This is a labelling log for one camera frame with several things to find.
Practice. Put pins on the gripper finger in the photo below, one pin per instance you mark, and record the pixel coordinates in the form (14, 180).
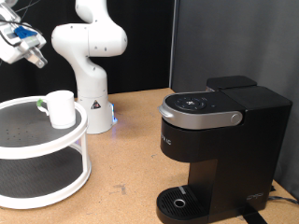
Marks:
(32, 53)
(41, 61)

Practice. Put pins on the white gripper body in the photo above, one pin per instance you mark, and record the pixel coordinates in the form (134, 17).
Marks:
(11, 51)

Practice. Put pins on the black Keurig coffee machine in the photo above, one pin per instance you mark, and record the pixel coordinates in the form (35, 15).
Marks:
(243, 149)

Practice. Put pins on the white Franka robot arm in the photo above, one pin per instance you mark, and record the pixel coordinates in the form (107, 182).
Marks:
(90, 77)

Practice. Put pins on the white two-tier turntable rack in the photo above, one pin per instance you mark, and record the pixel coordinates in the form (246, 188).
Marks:
(28, 124)

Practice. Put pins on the clear water reservoir black lid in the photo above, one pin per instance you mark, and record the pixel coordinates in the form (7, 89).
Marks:
(230, 81)

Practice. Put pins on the grey partition panel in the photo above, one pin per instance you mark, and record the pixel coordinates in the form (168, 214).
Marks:
(249, 37)

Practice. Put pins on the black tape strip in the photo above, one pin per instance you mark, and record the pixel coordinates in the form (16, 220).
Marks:
(253, 217)

